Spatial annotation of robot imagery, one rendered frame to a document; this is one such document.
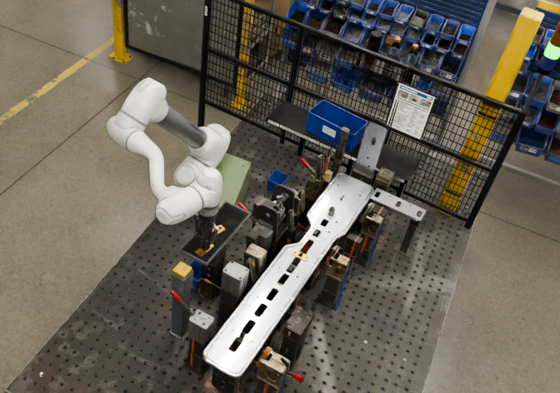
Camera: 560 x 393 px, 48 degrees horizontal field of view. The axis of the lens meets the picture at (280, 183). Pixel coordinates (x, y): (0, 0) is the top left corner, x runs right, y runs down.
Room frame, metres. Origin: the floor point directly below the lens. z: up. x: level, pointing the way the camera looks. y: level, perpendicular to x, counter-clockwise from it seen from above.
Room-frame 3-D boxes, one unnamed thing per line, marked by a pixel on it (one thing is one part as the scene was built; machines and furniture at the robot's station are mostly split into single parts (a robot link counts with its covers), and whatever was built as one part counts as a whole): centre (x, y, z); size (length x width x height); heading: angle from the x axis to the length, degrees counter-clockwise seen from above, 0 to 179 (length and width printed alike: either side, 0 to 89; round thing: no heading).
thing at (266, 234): (2.03, 0.04, 0.89); 0.13 x 0.11 x 0.38; 68
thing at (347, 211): (1.97, -0.16, 1.00); 1.38 x 0.22 x 0.02; 158
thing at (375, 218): (2.29, -0.50, 0.87); 0.12 x 0.09 x 0.35; 68
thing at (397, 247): (2.42, -0.74, 0.84); 0.11 x 0.06 x 0.29; 68
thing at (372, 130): (2.66, -0.44, 1.17); 0.12 x 0.01 x 0.34; 68
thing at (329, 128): (2.92, -0.26, 1.09); 0.30 x 0.17 x 0.13; 62
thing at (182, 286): (1.66, 0.34, 0.92); 0.08 x 0.08 x 0.44; 68
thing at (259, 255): (1.90, 0.05, 0.89); 0.13 x 0.11 x 0.38; 68
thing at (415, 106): (2.90, -0.63, 1.30); 0.23 x 0.02 x 0.31; 68
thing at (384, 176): (2.63, -0.55, 0.88); 0.08 x 0.08 x 0.36; 68
